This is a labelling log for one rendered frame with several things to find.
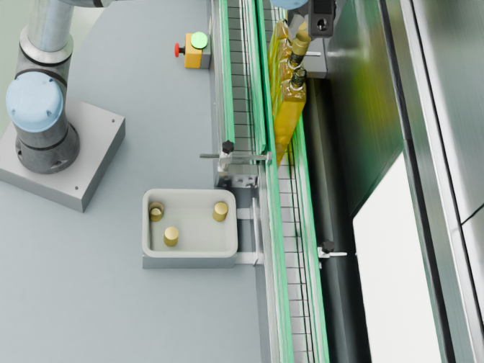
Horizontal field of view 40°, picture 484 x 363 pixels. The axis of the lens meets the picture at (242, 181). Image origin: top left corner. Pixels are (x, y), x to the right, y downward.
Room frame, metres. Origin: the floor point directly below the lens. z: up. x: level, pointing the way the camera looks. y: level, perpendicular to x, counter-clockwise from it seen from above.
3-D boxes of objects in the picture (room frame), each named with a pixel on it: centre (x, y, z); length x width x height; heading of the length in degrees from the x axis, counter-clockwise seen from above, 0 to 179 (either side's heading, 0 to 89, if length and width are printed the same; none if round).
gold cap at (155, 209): (0.66, 0.18, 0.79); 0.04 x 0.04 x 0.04
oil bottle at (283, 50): (1.04, -0.01, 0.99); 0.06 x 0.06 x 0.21; 20
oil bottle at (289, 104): (0.93, -0.05, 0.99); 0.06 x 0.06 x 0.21; 18
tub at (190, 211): (0.64, 0.09, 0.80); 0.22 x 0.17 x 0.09; 109
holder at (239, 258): (0.65, 0.06, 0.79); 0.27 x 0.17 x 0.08; 109
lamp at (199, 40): (1.17, 0.23, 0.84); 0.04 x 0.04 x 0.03
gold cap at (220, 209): (0.72, 0.03, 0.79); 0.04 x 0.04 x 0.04
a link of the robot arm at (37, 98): (0.72, 0.48, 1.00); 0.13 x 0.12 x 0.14; 17
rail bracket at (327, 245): (0.62, -0.24, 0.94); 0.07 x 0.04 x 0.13; 109
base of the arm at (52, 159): (0.72, 0.48, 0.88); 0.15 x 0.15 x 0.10
